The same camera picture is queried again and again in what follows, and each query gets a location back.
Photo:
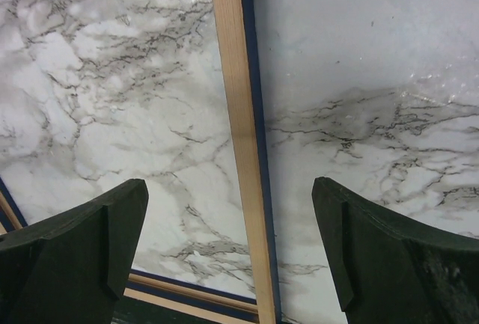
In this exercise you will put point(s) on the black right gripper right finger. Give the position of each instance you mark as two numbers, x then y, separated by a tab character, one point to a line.
388	268

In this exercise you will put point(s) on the blue wooden picture frame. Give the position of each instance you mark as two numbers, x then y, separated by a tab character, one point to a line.
94	92

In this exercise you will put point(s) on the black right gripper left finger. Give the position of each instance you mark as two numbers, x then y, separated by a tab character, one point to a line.
73	267

